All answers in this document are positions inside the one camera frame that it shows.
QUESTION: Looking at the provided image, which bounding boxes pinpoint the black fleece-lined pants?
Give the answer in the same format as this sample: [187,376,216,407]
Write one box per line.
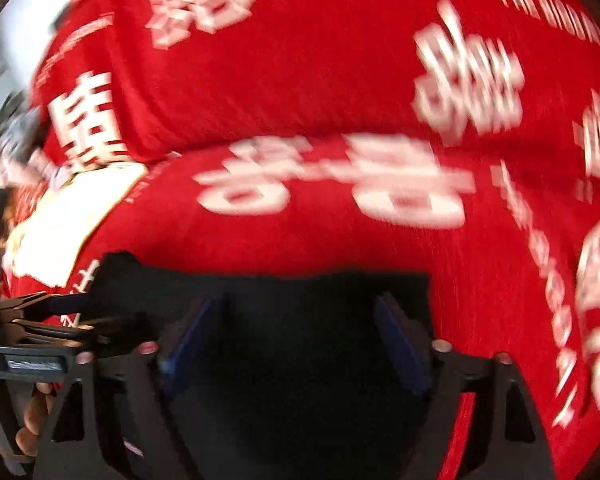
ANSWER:
[88,252,430,479]

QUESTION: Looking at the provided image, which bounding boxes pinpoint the person's left hand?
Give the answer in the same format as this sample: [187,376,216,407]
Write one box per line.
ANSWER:
[16,382,56,457]

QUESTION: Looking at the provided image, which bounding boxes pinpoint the red bed blanket white characters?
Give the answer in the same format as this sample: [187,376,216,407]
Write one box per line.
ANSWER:
[8,134,600,479]

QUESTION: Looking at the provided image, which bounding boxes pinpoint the grey white clothes pile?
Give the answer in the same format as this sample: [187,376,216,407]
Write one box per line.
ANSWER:
[0,92,57,188]

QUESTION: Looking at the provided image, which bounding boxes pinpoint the red folded quilt white characters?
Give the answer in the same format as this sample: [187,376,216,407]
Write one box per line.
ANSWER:
[33,0,600,182]

